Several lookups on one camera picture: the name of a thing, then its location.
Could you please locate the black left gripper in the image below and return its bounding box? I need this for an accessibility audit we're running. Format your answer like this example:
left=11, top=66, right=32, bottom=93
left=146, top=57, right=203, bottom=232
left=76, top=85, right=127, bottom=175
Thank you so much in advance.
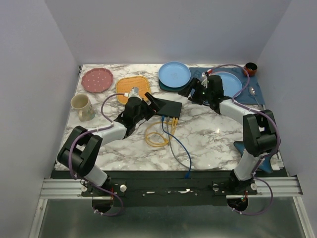
left=134, top=93, right=166, bottom=124

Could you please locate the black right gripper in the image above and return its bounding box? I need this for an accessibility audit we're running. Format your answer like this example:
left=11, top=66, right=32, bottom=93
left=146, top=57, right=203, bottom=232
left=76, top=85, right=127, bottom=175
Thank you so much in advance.
left=177, top=77, right=212, bottom=106

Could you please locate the black network switch box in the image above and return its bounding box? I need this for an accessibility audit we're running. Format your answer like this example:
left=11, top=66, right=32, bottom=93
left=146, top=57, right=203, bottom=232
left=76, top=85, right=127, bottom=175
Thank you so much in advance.
left=156, top=99, right=182, bottom=119

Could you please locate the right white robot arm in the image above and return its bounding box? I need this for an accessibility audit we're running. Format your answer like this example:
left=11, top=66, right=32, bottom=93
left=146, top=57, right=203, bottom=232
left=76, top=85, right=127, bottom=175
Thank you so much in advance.
left=178, top=75, right=281, bottom=194

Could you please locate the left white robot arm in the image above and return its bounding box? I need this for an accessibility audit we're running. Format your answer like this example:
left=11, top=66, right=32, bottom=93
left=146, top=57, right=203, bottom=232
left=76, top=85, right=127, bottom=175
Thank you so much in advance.
left=57, top=92, right=166, bottom=196

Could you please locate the dark teal square plate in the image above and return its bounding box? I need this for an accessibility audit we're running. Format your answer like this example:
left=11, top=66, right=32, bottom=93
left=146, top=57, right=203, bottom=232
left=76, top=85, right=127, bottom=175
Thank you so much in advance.
left=158, top=79, right=189, bottom=93

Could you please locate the light blue plate on stack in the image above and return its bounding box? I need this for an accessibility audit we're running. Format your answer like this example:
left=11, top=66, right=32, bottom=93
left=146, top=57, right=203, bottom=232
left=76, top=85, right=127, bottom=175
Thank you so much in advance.
left=158, top=61, right=191, bottom=88

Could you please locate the silver fork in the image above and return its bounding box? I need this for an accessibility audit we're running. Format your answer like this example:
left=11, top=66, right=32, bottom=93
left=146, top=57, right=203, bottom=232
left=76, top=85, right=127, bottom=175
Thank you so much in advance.
left=201, top=72, right=208, bottom=82

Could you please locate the orange woven square mat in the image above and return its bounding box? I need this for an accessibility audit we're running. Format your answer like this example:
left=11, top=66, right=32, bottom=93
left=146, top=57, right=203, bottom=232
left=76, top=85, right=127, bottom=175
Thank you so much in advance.
left=115, top=76, right=151, bottom=101

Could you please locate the light blue plate on placemat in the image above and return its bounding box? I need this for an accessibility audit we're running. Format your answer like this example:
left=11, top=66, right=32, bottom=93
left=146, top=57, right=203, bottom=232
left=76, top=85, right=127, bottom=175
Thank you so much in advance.
left=214, top=71, right=243, bottom=98

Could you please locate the pink dotted plate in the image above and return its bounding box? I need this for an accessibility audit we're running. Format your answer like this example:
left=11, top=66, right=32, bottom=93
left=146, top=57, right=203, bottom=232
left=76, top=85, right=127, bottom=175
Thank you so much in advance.
left=81, top=68, right=113, bottom=94

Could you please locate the blue cloth placemat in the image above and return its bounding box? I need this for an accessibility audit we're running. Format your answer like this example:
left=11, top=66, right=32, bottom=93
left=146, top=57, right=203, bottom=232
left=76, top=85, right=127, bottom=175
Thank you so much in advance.
left=189, top=67, right=265, bottom=105

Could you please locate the silver spoon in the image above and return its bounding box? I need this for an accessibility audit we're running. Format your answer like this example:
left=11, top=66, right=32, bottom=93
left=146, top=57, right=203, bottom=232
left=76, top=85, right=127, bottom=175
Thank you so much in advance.
left=249, top=87, right=263, bottom=109

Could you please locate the brown lacquer cup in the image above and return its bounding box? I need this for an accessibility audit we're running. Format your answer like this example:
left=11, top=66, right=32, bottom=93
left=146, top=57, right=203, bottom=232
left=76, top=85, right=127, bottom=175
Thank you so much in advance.
left=244, top=62, right=258, bottom=77

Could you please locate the cream ceramic mug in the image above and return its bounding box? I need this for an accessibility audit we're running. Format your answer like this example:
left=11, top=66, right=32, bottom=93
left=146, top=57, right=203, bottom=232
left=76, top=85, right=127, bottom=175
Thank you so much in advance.
left=70, top=94, right=95, bottom=121

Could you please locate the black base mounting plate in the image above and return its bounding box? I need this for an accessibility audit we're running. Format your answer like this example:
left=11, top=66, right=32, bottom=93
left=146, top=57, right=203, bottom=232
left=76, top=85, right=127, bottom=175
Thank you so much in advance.
left=51, top=170, right=289, bottom=208

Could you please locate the blue star shaped dish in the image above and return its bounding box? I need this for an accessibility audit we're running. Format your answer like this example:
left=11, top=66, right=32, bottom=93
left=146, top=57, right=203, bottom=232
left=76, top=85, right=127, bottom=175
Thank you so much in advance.
left=233, top=141, right=273, bottom=174

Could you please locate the grey ethernet cable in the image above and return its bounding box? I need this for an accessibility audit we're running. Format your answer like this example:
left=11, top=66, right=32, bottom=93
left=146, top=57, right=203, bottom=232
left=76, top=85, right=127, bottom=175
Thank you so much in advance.
left=166, top=117, right=194, bottom=169

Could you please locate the yellow ethernet cable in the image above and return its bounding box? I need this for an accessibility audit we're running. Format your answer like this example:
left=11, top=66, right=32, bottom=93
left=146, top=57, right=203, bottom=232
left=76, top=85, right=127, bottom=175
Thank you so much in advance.
left=145, top=118, right=179, bottom=147

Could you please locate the blue ethernet cable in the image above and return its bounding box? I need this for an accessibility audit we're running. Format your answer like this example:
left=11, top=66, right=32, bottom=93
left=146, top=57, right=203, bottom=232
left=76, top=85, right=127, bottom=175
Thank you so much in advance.
left=161, top=116, right=192, bottom=179

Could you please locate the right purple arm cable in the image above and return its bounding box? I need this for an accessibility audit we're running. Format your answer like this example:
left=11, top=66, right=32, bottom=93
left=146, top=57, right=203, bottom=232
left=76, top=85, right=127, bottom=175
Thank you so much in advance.
left=207, top=63, right=282, bottom=216

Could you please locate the aluminium frame rail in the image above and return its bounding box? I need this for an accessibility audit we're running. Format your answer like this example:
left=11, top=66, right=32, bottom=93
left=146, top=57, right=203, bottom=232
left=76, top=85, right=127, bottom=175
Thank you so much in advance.
left=40, top=177, right=303, bottom=199

